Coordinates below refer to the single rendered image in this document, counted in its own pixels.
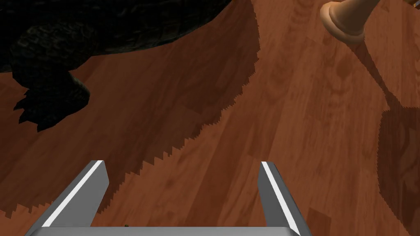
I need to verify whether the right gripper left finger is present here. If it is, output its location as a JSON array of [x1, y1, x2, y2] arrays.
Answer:
[[41, 160, 110, 228]]

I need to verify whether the dark green reptile figure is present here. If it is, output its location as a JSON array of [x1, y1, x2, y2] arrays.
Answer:
[[0, 0, 234, 133]]

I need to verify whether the beige wooden table leg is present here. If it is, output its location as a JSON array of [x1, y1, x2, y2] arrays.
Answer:
[[320, 0, 381, 44]]

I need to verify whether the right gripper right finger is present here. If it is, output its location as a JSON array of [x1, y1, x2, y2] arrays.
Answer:
[[257, 161, 301, 235]]

